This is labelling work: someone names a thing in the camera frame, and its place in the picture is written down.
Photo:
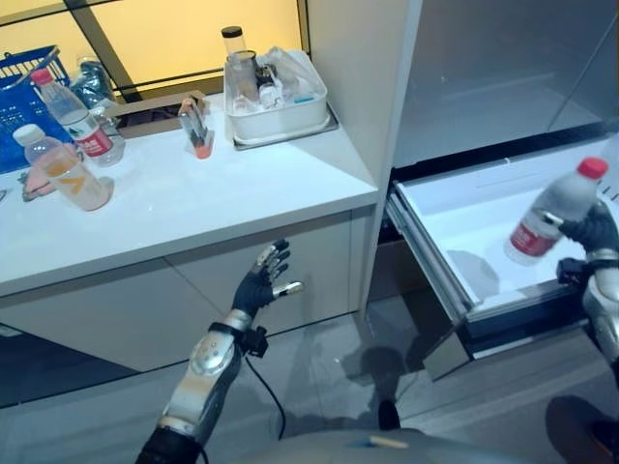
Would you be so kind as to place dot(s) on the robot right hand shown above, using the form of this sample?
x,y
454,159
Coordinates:
x,y
594,227

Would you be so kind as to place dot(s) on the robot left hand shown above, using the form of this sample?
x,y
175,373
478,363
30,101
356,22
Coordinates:
x,y
255,289

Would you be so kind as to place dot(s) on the red-label water bottle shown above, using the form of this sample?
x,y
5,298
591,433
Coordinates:
x,y
551,212
76,118

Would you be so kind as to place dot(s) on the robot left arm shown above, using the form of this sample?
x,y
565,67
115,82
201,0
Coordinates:
x,y
198,382

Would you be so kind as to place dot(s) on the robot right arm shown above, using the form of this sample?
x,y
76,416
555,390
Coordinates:
x,y
602,299

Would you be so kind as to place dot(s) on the white refrigerator drawer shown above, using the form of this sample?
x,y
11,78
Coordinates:
x,y
488,222

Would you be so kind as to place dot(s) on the grey refrigerator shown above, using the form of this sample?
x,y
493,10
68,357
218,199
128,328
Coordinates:
x,y
488,145

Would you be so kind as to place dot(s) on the white counter cabinet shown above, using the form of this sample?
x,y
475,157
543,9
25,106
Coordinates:
x,y
184,227

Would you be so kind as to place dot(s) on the clear acrylic stand orange base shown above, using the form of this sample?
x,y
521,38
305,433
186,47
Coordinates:
x,y
196,128

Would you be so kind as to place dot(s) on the white plastic tray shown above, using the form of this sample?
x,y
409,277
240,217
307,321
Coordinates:
x,y
278,104

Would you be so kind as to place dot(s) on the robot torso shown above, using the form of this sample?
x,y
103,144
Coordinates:
x,y
387,447

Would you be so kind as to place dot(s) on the clear glass cup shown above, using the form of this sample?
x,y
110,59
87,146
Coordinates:
x,y
243,79

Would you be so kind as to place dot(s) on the clear plastic bag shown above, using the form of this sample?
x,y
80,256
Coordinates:
x,y
285,72

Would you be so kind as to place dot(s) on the orange drink bottle white cap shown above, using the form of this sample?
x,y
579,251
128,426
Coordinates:
x,y
65,169

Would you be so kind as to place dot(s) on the pink cloth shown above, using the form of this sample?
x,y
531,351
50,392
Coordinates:
x,y
36,182

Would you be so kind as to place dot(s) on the clear jar black lid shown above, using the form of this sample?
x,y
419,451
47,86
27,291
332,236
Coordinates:
x,y
233,41

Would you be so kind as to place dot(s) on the teal plastic bag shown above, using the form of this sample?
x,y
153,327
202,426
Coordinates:
x,y
92,83

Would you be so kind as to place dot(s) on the blue plastic basket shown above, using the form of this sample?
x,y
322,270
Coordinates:
x,y
24,104

